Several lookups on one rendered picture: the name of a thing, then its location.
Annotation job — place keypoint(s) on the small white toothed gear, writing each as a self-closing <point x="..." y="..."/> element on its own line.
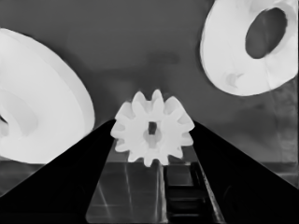
<point x="132" y="132"/>

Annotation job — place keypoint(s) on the large thick white disc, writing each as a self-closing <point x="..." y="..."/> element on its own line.
<point x="46" y="93"/>

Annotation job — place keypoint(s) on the white round carrier with pins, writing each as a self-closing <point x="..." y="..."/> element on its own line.
<point x="218" y="46"/>

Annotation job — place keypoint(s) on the dark robot body block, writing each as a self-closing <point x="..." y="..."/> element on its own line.
<point x="180" y="199"/>

